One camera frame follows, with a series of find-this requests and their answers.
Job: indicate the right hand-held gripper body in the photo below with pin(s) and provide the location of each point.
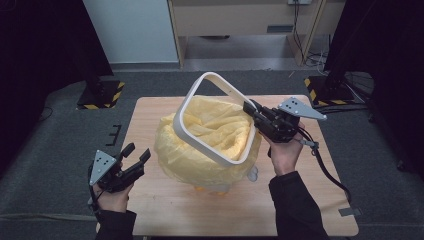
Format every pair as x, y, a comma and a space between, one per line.
280, 125

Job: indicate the long grey floor strip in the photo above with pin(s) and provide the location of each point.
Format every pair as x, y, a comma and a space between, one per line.
46, 217

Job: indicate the black stand base striped edge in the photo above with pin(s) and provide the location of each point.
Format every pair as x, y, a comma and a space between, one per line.
328, 95
100, 95

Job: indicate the person's right hand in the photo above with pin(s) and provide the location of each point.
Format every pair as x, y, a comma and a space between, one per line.
286, 156

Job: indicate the yellow plastic bag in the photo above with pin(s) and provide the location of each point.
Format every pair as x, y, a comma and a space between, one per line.
186, 163

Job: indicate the black curtain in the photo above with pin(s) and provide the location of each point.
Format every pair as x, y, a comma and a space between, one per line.
393, 66
36, 60

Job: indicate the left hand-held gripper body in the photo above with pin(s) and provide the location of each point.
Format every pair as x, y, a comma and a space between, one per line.
103, 166

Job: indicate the white partition panel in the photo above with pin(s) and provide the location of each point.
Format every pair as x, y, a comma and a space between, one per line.
130, 30

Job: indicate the grey tape piece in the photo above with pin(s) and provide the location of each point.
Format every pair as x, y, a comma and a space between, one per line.
350, 211

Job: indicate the person's left hand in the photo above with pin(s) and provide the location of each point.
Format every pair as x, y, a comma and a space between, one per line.
113, 201

